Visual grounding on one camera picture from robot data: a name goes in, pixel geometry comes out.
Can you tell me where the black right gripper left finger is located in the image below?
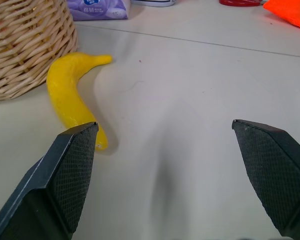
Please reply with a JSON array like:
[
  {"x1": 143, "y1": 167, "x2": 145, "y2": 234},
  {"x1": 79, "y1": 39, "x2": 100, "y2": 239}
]
[{"x1": 0, "y1": 121, "x2": 100, "y2": 240}]

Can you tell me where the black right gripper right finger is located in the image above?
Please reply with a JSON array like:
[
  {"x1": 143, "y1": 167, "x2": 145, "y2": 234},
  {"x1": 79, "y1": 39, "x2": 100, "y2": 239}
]
[{"x1": 231, "y1": 119, "x2": 300, "y2": 240}]

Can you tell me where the woven wicker basket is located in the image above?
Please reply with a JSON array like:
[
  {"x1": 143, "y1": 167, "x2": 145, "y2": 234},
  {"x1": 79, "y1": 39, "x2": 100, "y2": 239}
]
[{"x1": 0, "y1": 0, "x2": 79, "y2": 103}]

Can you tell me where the yellow banana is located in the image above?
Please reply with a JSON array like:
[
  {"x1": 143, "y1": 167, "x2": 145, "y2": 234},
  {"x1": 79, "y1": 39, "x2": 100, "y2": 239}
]
[{"x1": 46, "y1": 51, "x2": 113, "y2": 152}]

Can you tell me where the orange bag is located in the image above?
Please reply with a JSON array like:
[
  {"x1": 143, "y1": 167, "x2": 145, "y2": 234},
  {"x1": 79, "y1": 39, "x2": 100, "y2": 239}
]
[{"x1": 262, "y1": 0, "x2": 300, "y2": 32}]

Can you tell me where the red round object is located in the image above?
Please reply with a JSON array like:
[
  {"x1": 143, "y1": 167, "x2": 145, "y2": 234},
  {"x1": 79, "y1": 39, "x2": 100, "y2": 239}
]
[{"x1": 219, "y1": 0, "x2": 265, "y2": 7}]

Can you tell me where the purple tissue pack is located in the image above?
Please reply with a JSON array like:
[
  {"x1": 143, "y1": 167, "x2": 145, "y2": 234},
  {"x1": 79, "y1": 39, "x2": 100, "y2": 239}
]
[{"x1": 66, "y1": 0, "x2": 131, "y2": 22}]

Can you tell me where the white and black object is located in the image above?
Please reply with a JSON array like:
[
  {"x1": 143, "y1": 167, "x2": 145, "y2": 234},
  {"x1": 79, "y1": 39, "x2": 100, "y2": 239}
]
[{"x1": 130, "y1": 0, "x2": 176, "y2": 8}]

